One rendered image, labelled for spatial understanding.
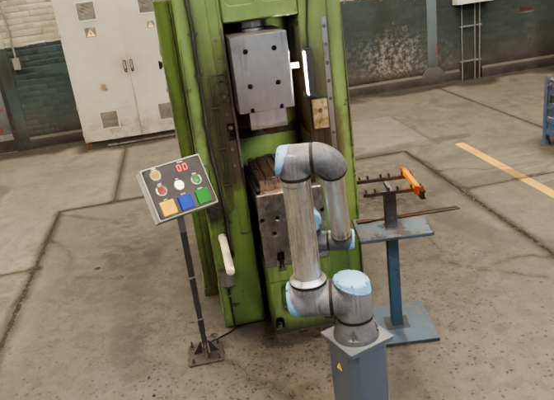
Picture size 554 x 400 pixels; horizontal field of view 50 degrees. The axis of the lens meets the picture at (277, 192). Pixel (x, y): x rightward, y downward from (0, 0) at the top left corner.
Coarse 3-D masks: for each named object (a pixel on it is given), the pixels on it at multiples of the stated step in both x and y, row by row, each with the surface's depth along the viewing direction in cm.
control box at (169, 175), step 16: (176, 160) 309; (192, 160) 313; (144, 176) 299; (160, 176) 302; (176, 176) 307; (192, 176) 310; (144, 192) 302; (176, 192) 304; (192, 192) 308; (160, 208) 298; (176, 208) 302; (192, 208) 306
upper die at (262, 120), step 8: (256, 112) 317; (264, 112) 318; (272, 112) 318; (280, 112) 319; (248, 120) 326; (256, 120) 318; (264, 120) 319; (272, 120) 320; (280, 120) 321; (256, 128) 320; (264, 128) 320
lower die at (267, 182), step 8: (256, 160) 364; (264, 160) 361; (256, 168) 351; (264, 168) 346; (272, 168) 341; (256, 176) 337; (264, 176) 335; (272, 176) 331; (264, 184) 331; (272, 184) 332; (280, 184) 333
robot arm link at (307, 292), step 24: (288, 144) 220; (288, 168) 218; (312, 168) 217; (288, 192) 223; (288, 216) 228; (312, 216) 228; (312, 240) 231; (312, 264) 234; (288, 288) 242; (312, 288) 235; (312, 312) 240
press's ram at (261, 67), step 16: (224, 32) 334; (240, 32) 322; (256, 32) 311; (272, 32) 305; (240, 48) 304; (256, 48) 306; (272, 48) 307; (288, 48) 309; (240, 64) 307; (256, 64) 309; (272, 64) 310; (288, 64) 311; (240, 80) 310; (256, 80) 311; (272, 80) 313; (288, 80) 314; (240, 96) 312; (256, 96) 314; (272, 96) 316; (288, 96) 317; (240, 112) 315
